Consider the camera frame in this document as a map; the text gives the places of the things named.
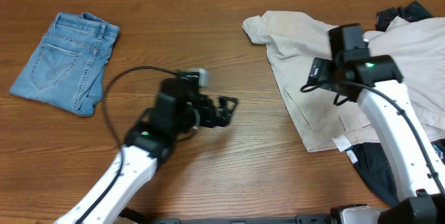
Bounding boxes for folded blue denim jeans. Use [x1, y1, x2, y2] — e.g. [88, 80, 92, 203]
[9, 12, 120, 116]

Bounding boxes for beige cotton shorts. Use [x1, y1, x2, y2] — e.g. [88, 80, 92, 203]
[241, 10, 445, 153]

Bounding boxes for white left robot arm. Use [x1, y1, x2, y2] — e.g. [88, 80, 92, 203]
[57, 77, 238, 224]

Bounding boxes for black printed cycling jersey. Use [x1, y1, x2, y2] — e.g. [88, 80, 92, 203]
[347, 1, 444, 207]

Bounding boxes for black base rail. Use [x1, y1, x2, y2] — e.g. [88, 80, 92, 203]
[118, 206, 348, 224]

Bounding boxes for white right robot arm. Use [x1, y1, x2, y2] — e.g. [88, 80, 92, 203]
[300, 24, 444, 224]

